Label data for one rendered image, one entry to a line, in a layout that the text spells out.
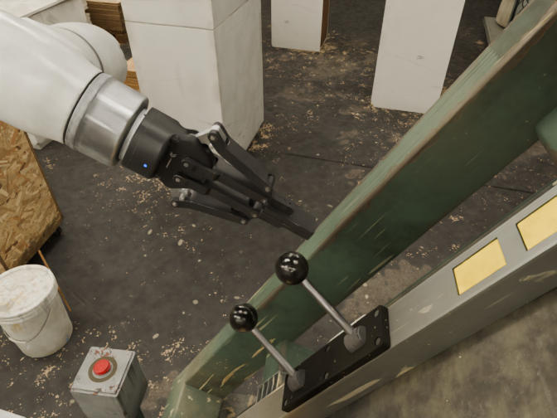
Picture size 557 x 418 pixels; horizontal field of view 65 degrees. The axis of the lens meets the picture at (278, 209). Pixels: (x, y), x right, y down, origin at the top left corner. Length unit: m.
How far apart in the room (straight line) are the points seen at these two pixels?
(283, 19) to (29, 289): 4.04
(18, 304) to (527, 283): 2.08
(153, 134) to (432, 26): 3.56
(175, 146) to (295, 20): 4.86
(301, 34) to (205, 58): 2.76
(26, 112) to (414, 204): 0.48
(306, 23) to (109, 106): 4.87
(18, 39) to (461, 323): 0.49
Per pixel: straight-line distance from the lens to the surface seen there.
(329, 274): 0.74
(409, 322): 0.45
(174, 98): 2.94
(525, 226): 0.40
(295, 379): 0.57
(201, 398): 1.16
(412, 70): 4.06
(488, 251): 0.41
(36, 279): 2.32
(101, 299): 2.59
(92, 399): 1.21
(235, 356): 0.99
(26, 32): 0.52
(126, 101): 0.49
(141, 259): 2.73
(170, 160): 0.51
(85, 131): 0.49
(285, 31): 5.39
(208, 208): 0.54
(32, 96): 0.49
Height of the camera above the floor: 1.91
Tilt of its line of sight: 41 degrees down
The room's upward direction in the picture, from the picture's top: straight up
